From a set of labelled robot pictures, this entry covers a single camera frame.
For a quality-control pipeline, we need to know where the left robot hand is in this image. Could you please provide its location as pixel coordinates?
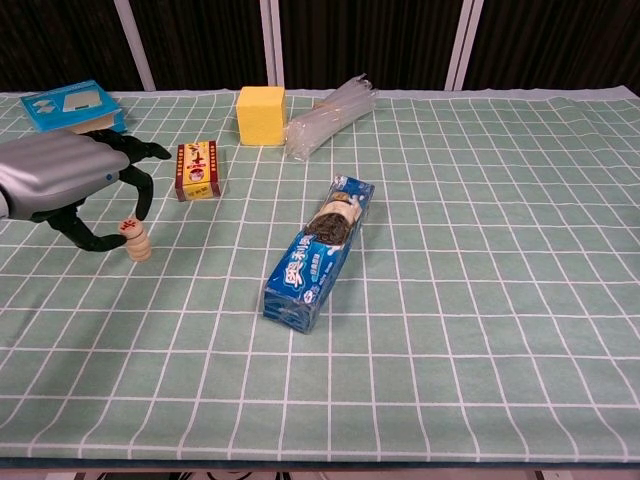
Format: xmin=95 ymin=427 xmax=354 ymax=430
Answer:
xmin=0 ymin=128 xmax=173 ymax=253

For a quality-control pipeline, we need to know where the blue kitchen scale box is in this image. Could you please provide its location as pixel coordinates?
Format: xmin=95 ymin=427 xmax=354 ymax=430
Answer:
xmin=19 ymin=79 xmax=129 ymax=136

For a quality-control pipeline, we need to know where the dark ribbed partition panel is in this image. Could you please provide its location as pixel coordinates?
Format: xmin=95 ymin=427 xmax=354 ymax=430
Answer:
xmin=0 ymin=0 xmax=156 ymax=94
xmin=134 ymin=0 xmax=274 ymax=92
xmin=447 ymin=0 xmax=640 ymax=96
xmin=272 ymin=0 xmax=474 ymax=92

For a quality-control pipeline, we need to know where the red yellow card box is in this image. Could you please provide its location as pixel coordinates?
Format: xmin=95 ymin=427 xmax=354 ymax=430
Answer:
xmin=175 ymin=139 xmax=224 ymax=203

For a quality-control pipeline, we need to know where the yellow sponge block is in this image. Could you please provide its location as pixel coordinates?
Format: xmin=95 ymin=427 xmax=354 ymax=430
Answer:
xmin=236 ymin=85 xmax=288 ymax=148

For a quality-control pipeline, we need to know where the blue Oreo cookie pack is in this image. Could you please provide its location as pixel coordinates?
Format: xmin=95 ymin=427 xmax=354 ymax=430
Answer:
xmin=262 ymin=174 xmax=376 ymax=335

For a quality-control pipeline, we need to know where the clear glue stick bundle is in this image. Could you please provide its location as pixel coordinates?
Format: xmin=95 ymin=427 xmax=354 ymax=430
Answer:
xmin=283 ymin=73 xmax=380 ymax=163

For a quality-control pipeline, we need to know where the green checked tablecloth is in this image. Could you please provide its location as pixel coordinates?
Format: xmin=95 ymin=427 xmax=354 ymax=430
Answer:
xmin=0 ymin=85 xmax=640 ymax=464

